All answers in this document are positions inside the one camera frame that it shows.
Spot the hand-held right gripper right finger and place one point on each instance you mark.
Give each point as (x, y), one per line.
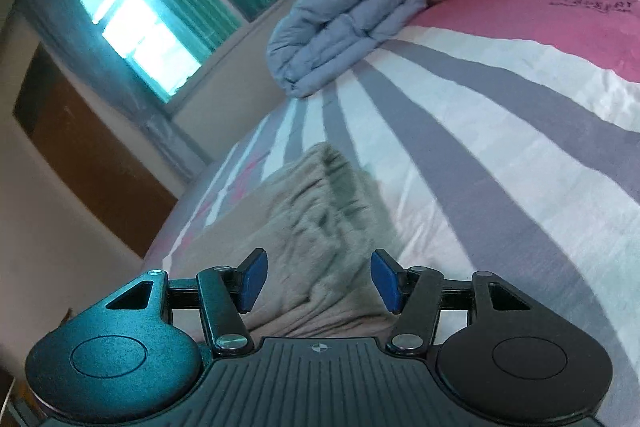
(386, 279)

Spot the folded blue duvet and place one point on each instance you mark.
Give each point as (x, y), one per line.
(345, 27)

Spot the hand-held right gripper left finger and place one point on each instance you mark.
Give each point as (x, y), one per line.
(252, 279)

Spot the striped bed sheet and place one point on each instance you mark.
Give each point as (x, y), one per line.
(500, 157)

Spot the brown wooden door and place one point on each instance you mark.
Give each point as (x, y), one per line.
(95, 157)

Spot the grey pants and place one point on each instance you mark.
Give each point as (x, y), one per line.
(320, 232)

